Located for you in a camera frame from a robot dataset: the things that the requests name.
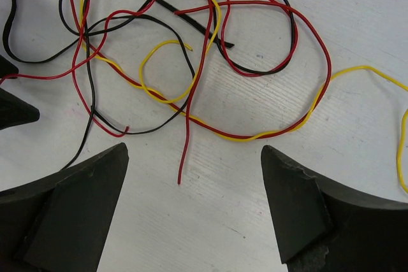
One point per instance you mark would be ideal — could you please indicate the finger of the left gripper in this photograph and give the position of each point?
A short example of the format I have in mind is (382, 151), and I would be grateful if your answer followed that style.
(14, 111)

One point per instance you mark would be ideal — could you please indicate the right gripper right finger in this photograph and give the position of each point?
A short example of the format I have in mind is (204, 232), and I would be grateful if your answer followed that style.
(323, 225)

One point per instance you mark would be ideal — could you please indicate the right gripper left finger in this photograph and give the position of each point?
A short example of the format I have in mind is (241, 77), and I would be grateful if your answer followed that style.
(61, 222)

